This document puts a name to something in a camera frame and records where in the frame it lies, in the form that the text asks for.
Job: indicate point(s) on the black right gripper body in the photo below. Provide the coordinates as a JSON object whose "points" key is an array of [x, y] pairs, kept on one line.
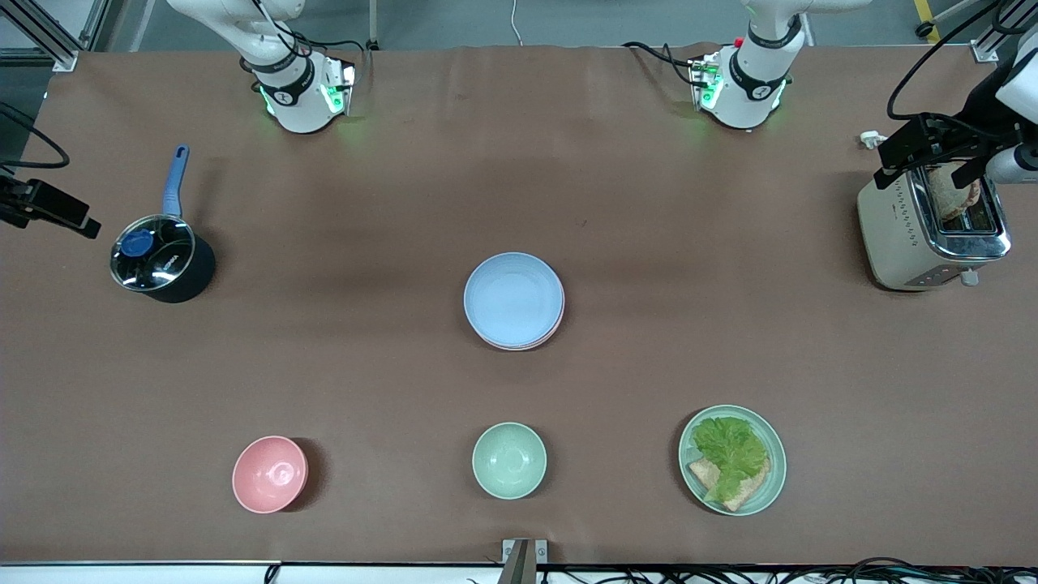
{"points": [[10, 207]]}

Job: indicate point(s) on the wide blue bowl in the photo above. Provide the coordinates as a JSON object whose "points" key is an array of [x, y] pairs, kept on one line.
{"points": [[513, 298]]}

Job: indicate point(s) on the wide pink bowl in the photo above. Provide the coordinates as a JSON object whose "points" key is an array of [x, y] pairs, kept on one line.
{"points": [[537, 345]]}

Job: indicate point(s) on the brown bread slice in toaster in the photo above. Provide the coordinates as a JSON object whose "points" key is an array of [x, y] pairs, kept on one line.
{"points": [[945, 199]]}

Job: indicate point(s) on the glass lid with blue knob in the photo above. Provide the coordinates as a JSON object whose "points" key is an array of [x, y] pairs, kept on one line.
{"points": [[162, 259]]}

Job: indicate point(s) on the beige chrome toaster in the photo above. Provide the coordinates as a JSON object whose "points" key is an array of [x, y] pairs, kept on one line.
{"points": [[892, 235]]}

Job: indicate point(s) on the small deep pink bowl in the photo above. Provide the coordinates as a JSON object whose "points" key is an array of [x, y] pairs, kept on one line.
{"points": [[270, 474]]}

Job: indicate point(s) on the brown table cover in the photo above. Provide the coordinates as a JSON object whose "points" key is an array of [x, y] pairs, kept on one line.
{"points": [[405, 203]]}

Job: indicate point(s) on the green plate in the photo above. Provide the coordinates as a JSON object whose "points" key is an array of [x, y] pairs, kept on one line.
{"points": [[776, 454]]}

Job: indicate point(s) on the thin grey pole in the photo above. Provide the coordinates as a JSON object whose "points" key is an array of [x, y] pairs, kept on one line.
{"points": [[372, 24]]}

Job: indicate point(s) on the green lettuce leaf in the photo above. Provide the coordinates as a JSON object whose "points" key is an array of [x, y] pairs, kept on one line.
{"points": [[730, 450]]}

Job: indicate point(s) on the toasted bread slice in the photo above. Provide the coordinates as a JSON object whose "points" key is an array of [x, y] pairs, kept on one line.
{"points": [[750, 491]]}

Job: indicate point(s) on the small green bowl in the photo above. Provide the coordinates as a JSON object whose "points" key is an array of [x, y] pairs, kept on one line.
{"points": [[509, 461]]}

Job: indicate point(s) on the aluminium frame post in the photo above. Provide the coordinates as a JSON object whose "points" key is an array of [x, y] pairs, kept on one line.
{"points": [[984, 50], [65, 58]]}

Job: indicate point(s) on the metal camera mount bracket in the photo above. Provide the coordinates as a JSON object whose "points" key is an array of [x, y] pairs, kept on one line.
{"points": [[537, 551]]}

